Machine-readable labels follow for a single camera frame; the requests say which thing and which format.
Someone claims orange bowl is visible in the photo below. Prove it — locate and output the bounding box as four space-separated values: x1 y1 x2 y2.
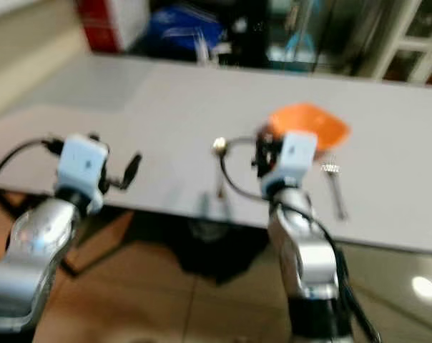
265 103 351 159

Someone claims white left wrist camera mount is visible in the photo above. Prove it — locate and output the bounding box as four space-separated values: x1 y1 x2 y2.
57 134 109 209

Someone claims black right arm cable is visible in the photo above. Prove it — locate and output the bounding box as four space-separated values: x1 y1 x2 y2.
219 136 383 343

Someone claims metal fork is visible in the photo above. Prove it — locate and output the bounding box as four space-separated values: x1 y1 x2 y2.
321 162 349 222

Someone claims metal spoon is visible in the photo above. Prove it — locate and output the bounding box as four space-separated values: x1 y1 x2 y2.
212 136 231 202

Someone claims red and white box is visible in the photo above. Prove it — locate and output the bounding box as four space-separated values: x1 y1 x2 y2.
75 0 152 54

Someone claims blue bag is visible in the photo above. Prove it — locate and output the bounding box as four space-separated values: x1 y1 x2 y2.
145 4 225 62

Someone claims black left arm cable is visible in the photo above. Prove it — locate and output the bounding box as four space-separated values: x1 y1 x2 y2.
0 137 64 191

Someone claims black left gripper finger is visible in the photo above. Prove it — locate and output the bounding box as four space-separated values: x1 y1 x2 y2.
122 152 142 187

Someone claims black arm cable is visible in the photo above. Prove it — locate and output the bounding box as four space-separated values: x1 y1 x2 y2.
219 136 383 343
0 137 64 191

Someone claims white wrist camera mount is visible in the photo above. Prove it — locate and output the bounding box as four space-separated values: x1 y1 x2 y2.
57 134 109 209
269 130 318 195

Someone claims white glass door cabinet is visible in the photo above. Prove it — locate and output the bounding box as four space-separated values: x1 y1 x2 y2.
361 0 432 88

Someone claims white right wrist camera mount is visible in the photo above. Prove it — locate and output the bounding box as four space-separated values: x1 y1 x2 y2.
269 130 318 195

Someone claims black table base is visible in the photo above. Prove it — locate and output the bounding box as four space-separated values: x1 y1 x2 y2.
157 212 271 285

